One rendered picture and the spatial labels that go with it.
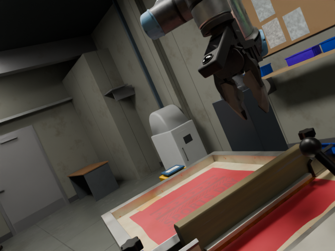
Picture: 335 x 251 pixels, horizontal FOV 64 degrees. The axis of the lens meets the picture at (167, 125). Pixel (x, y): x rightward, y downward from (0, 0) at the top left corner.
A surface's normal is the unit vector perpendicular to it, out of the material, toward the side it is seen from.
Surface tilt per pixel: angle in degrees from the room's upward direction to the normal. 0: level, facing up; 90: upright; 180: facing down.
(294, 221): 0
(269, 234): 0
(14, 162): 90
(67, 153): 90
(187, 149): 90
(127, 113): 90
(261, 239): 0
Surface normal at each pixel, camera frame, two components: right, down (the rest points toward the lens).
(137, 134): 0.56, -0.18
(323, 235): -0.40, -0.91
